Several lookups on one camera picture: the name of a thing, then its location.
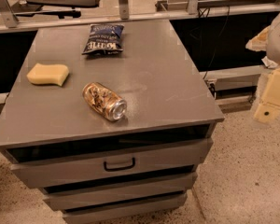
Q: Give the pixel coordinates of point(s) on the yellow sponge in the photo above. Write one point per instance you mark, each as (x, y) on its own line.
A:
(43, 74)

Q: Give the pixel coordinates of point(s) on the blue kettle chips bag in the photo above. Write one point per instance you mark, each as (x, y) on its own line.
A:
(104, 39)

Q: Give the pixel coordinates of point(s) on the bottom grey drawer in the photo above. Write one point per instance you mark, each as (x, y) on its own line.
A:
(170, 201)

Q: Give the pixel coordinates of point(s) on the metal frame rail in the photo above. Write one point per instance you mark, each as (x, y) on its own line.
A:
(110, 11)

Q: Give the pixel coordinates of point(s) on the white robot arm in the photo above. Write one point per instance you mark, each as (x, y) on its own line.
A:
(268, 40)

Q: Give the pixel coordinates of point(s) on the black drawer handle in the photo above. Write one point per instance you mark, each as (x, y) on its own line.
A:
(115, 166)

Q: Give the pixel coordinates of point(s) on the middle grey drawer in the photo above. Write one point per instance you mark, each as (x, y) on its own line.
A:
(121, 191)

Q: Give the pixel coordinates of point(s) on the grey drawer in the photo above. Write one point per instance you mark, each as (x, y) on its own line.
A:
(80, 168)
(121, 191)
(170, 201)

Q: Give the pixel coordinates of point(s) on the grey drawer cabinet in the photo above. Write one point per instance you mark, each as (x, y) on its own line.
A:
(108, 136)

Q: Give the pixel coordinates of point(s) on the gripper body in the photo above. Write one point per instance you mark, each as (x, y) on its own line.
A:
(279, 45)

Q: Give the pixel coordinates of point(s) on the top grey drawer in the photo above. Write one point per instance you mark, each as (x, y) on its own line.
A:
(80, 168)

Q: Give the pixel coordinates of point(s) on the black office chair base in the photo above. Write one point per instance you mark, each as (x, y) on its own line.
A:
(57, 0)

